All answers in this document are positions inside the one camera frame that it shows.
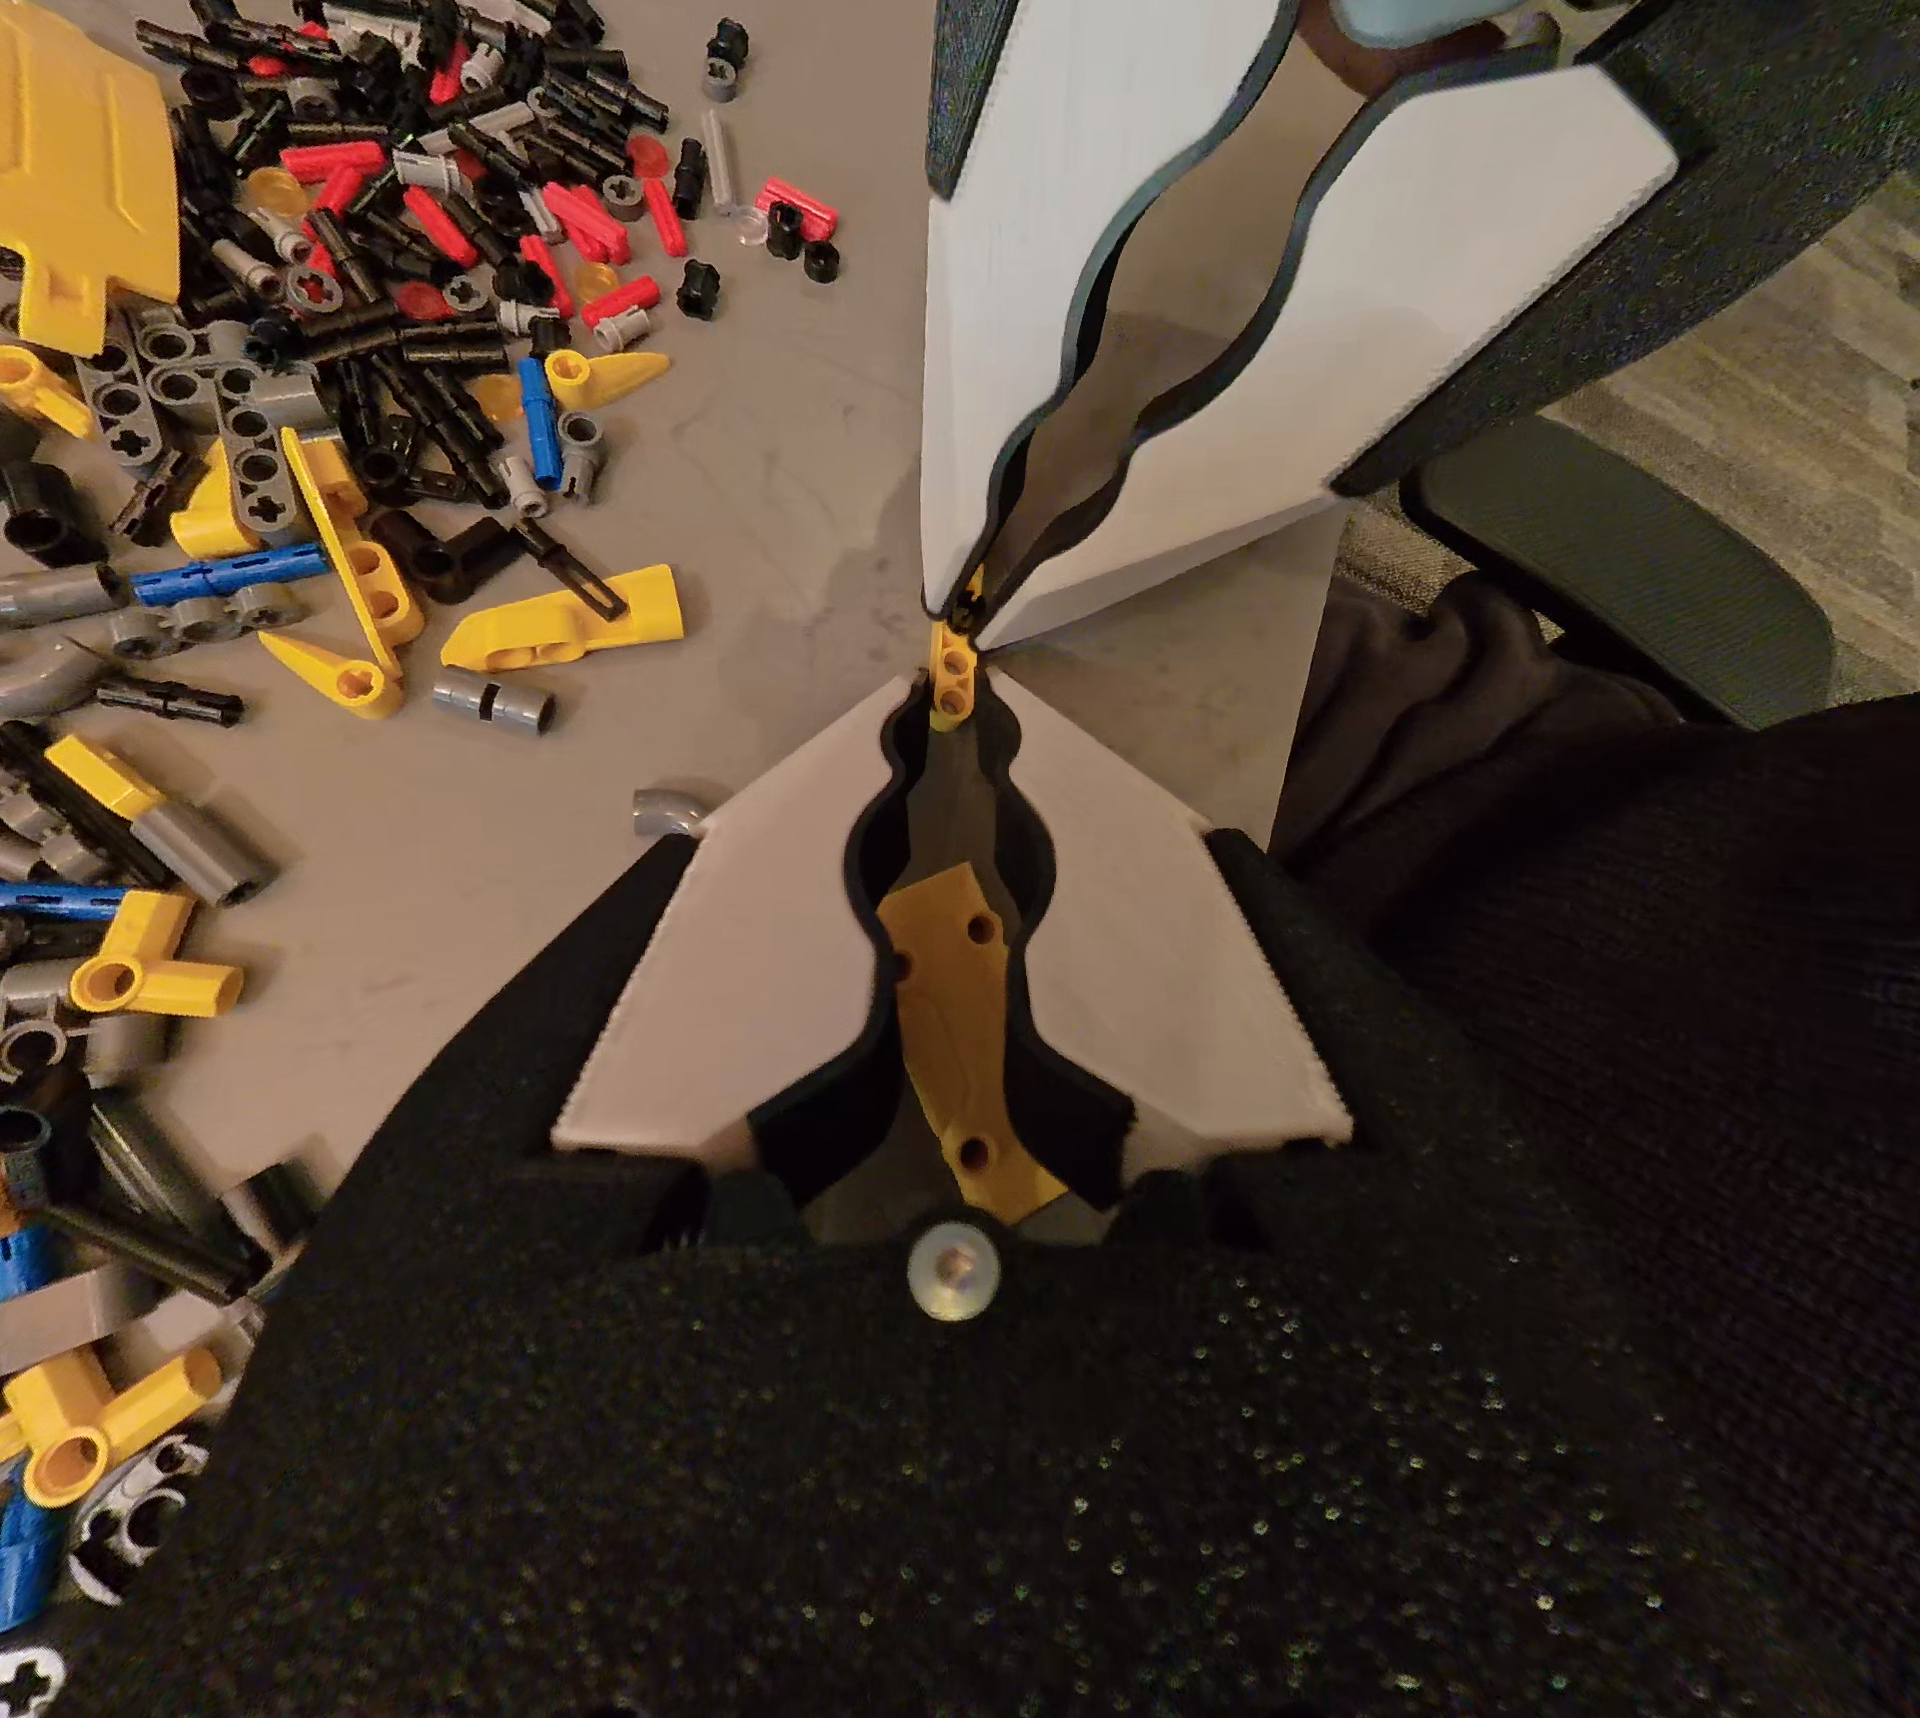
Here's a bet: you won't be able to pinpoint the yellow perforated block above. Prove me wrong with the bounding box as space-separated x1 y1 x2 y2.
875 860 1070 1225

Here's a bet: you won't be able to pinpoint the person's dark trousers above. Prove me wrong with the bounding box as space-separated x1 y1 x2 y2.
1274 577 1691 849

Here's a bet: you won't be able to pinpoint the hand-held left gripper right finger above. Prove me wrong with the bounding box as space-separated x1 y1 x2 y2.
975 669 1356 1208

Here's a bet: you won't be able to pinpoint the yellow curved fairing piece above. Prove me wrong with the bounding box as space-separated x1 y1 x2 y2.
438 566 689 674

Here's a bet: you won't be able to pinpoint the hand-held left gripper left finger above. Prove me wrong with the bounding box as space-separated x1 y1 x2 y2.
549 669 924 1208

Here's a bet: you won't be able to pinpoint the black long pin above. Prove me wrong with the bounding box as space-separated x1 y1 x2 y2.
97 677 247 728

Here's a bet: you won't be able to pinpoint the person's black knit sweater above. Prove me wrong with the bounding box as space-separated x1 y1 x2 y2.
1274 694 1920 1718

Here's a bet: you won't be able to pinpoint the black thin link rod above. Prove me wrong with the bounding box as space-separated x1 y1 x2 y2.
511 528 633 621

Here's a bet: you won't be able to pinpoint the person's right hand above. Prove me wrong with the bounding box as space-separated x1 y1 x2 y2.
1287 0 1410 110

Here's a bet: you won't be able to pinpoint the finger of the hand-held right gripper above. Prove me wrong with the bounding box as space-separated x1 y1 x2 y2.
972 59 1682 655
919 0 1305 621

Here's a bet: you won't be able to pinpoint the grey cylinder connector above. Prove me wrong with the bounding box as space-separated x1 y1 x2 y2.
433 672 558 737

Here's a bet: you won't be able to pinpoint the yellow long perforated beam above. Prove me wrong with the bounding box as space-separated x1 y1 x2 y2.
930 569 985 734

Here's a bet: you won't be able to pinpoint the blue long axle connector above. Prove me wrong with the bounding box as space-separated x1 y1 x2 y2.
131 551 333 610

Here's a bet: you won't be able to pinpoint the yellow pointed tooth piece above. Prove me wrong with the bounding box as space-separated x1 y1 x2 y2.
544 349 673 412
258 630 408 720

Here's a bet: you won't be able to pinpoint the pile of black red pins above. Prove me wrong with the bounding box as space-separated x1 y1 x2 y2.
135 0 678 519

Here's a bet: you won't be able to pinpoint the yellow ribbed panel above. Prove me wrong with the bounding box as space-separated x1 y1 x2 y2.
0 0 187 351

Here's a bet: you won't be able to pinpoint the heap of assorted building parts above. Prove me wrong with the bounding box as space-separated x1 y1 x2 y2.
0 314 340 1718

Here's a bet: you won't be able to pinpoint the yellow angled liftarm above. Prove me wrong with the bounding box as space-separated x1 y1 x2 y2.
281 428 427 686

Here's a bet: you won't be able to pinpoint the black chair armrest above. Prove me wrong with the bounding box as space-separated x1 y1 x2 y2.
1402 415 1836 722

